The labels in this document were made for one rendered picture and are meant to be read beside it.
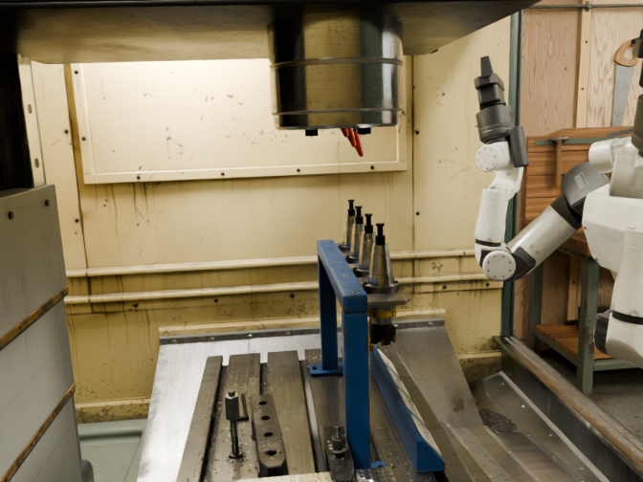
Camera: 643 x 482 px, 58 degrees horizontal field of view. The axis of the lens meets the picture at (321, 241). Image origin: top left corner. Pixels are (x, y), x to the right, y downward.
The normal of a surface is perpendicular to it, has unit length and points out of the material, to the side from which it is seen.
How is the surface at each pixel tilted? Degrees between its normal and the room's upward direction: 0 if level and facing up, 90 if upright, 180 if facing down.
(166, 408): 26
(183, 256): 89
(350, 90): 90
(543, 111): 90
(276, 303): 90
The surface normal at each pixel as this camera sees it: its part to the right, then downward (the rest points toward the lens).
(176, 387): 0.01, -0.82
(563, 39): 0.10, 0.19
